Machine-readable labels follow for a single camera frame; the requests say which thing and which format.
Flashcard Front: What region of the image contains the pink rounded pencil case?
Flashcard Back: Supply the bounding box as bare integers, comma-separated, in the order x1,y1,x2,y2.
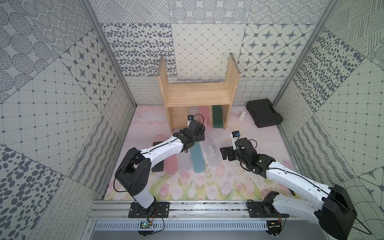
164,155,179,175

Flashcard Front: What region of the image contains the black plastic tool case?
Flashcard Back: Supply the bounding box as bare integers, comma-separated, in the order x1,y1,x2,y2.
246,99,283,128

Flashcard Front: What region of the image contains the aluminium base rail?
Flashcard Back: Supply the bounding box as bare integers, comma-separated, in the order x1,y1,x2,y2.
85,199,334,232

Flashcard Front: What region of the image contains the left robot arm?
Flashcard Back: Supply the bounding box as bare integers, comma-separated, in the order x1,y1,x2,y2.
114,119,205,217

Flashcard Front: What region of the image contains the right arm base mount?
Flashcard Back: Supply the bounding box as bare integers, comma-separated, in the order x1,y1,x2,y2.
246,191,290,218

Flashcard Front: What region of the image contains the clear rounded pencil case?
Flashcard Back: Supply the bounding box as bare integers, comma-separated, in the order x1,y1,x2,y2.
177,152,192,173

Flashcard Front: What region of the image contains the teal pencil case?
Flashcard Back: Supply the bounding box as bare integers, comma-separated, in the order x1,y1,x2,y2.
190,142,206,174

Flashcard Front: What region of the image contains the frosted rectangular pencil case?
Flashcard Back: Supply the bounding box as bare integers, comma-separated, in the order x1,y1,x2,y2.
189,106,199,116

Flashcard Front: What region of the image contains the dark green pencil case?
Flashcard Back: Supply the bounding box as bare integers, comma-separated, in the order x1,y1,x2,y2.
212,105,224,129

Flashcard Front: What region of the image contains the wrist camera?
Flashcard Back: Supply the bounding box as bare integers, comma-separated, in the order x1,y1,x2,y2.
187,115,194,127
231,131,241,150

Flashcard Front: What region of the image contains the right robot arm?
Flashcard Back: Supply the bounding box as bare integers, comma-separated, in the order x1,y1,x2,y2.
220,137,357,240

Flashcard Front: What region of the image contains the black rectangular pencil case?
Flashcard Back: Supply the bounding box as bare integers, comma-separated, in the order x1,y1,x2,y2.
152,161,164,173

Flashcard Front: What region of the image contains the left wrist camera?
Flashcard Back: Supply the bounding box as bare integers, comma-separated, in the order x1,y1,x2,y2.
187,115,194,127

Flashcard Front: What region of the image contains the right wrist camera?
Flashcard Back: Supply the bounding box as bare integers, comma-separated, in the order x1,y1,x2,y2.
231,131,241,150

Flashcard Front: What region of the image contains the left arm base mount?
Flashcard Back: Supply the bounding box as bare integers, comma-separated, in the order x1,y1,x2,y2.
129,201,170,219

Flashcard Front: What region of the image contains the wooden two-tier shelf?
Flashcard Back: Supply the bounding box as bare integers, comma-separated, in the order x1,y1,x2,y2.
157,53,241,132

